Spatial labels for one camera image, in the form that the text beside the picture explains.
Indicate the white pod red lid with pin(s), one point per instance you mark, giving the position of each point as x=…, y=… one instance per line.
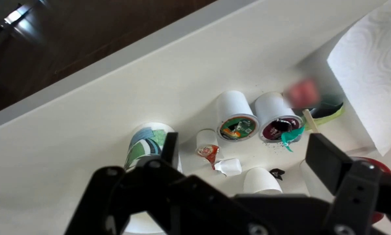
x=275, y=116

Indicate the small white creamer container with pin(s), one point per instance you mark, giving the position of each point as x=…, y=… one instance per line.
x=259, y=180

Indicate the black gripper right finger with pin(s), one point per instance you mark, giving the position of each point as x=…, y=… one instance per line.
x=356, y=193

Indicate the patterned cup near edge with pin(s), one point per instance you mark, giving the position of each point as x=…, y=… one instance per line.
x=148, y=139

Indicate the white pod green lid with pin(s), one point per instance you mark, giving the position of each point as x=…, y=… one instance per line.
x=236, y=120

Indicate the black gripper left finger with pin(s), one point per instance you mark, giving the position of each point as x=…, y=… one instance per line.
x=179, y=203

